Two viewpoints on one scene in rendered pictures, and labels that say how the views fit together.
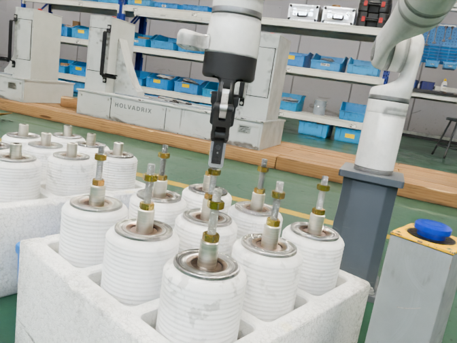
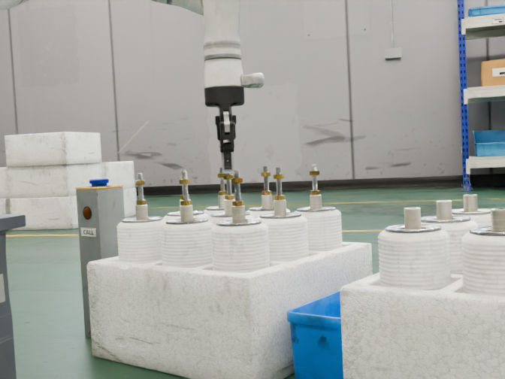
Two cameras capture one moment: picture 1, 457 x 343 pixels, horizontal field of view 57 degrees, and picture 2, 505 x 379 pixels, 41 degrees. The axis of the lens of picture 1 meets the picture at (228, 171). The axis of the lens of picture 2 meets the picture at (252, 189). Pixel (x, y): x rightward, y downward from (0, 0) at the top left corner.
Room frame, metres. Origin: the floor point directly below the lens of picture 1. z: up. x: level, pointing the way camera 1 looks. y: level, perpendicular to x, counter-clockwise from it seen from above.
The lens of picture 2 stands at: (1.90, 0.01, 0.37)
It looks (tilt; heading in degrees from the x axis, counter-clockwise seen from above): 3 degrees down; 178
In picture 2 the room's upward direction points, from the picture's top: 3 degrees counter-clockwise
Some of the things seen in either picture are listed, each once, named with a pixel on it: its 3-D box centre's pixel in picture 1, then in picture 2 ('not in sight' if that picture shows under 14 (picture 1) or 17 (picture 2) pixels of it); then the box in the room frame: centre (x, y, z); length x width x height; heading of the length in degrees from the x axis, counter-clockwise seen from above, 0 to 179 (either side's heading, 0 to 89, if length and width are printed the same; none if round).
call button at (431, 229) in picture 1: (432, 231); (99, 183); (0.48, -0.25, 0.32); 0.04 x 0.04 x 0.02
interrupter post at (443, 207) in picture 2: (71, 150); (444, 211); (0.89, 0.34, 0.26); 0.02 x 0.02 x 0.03
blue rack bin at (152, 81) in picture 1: (165, 82); not in sight; (6.14, 1.09, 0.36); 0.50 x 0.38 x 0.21; 160
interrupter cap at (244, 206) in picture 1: (256, 209); (186, 222); (0.70, -0.06, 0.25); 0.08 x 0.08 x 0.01
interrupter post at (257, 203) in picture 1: (257, 202); (186, 214); (0.70, -0.06, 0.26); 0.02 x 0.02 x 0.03
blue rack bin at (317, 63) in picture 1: (329, 63); not in sight; (5.40, -1.03, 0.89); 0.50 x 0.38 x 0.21; 159
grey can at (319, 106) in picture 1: (319, 107); not in sight; (5.32, -1.00, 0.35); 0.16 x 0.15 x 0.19; 70
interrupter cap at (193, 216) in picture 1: (207, 218); (230, 215); (0.61, 0.02, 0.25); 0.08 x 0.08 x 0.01
